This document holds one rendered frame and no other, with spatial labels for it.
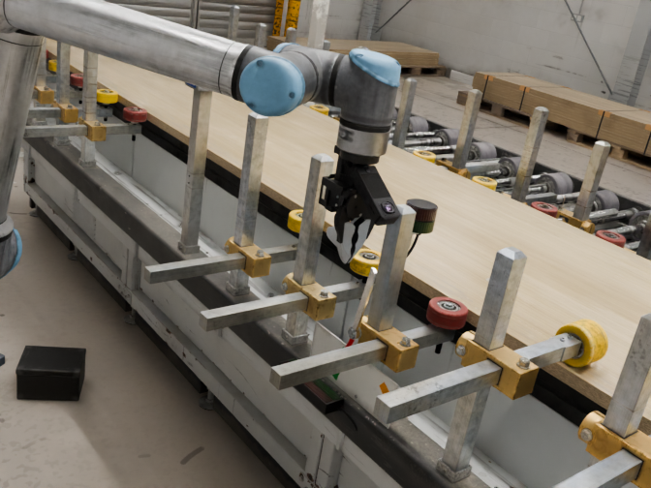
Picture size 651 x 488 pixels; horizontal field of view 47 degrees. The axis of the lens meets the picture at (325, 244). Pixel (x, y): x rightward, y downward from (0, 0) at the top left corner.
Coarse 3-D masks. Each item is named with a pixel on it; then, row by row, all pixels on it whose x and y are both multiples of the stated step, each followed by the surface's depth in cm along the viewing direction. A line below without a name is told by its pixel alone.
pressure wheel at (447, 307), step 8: (432, 304) 149; (440, 304) 150; (448, 304) 149; (456, 304) 151; (432, 312) 148; (440, 312) 146; (448, 312) 146; (456, 312) 147; (464, 312) 148; (432, 320) 148; (440, 320) 147; (448, 320) 146; (456, 320) 146; (464, 320) 148; (448, 328) 147; (456, 328) 147; (440, 344) 152; (440, 352) 153
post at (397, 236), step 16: (400, 208) 134; (400, 224) 134; (384, 240) 138; (400, 240) 136; (384, 256) 139; (400, 256) 138; (384, 272) 139; (400, 272) 139; (384, 288) 140; (384, 304) 140; (368, 320) 144; (384, 320) 142
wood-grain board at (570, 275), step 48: (48, 48) 331; (144, 96) 276; (192, 96) 288; (240, 144) 236; (288, 144) 245; (288, 192) 201; (432, 192) 221; (480, 192) 229; (432, 240) 184; (480, 240) 189; (528, 240) 194; (576, 240) 200; (432, 288) 158; (480, 288) 161; (528, 288) 165; (576, 288) 170; (624, 288) 174; (528, 336) 144; (624, 336) 150; (576, 384) 133
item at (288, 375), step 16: (416, 336) 145; (432, 336) 148; (448, 336) 151; (336, 352) 135; (352, 352) 136; (368, 352) 137; (384, 352) 140; (272, 368) 127; (288, 368) 127; (304, 368) 128; (320, 368) 130; (336, 368) 133; (352, 368) 136; (272, 384) 127; (288, 384) 127
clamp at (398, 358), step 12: (360, 324) 146; (372, 336) 143; (384, 336) 141; (396, 336) 142; (396, 348) 138; (408, 348) 138; (384, 360) 141; (396, 360) 138; (408, 360) 140; (396, 372) 139
